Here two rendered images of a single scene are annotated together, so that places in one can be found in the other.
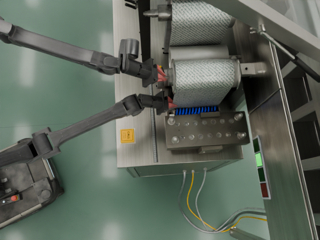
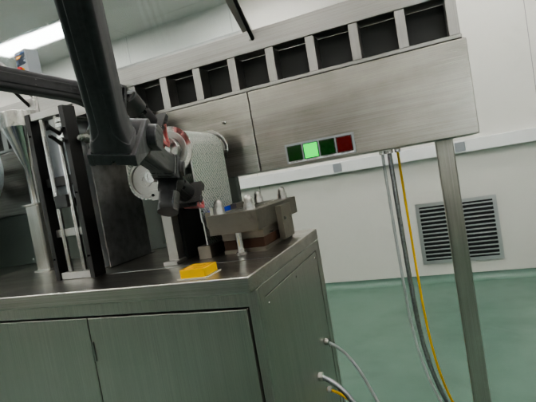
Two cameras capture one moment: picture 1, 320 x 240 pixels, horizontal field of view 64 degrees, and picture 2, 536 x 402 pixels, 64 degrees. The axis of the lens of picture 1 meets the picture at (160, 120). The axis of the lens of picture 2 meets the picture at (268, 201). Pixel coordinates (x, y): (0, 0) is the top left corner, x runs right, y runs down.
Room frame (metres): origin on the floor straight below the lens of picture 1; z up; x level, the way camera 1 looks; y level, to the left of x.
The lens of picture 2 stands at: (-0.44, 0.98, 1.11)
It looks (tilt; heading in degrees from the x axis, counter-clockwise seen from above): 3 degrees down; 301
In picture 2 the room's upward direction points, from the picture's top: 10 degrees counter-clockwise
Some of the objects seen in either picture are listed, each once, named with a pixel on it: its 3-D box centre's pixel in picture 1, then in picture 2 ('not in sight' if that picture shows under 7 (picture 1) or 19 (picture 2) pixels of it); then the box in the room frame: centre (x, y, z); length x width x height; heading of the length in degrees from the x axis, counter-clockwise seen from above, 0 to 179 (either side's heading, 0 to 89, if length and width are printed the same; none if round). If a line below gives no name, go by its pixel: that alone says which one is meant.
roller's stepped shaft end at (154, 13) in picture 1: (150, 13); (85, 137); (0.71, 0.08, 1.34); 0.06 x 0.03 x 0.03; 100
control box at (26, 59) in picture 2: not in sight; (26, 65); (1.03, 0.03, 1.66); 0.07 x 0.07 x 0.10; 89
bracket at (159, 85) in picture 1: (162, 88); (167, 215); (0.51, 0.01, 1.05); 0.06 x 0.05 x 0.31; 100
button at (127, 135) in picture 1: (127, 135); (199, 270); (0.28, 0.16, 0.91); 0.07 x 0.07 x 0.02; 10
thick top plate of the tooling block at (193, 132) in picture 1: (205, 130); (257, 214); (0.33, -0.23, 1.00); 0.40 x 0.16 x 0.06; 100
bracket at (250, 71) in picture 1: (247, 69); not in sight; (0.53, -0.33, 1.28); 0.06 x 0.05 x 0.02; 100
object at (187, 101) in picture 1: (197, 101); (214, 190); (0.44, -0.17, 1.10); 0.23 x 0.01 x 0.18; 100
